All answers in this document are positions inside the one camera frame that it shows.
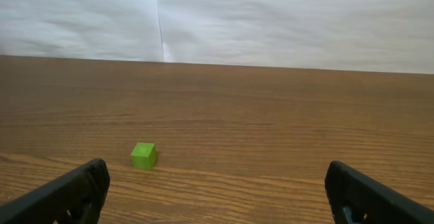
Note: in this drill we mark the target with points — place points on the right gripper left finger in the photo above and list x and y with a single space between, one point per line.
68 197

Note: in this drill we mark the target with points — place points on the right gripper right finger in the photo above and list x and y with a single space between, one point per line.
366 197

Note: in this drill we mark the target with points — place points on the green cube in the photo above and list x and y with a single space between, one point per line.
143 156

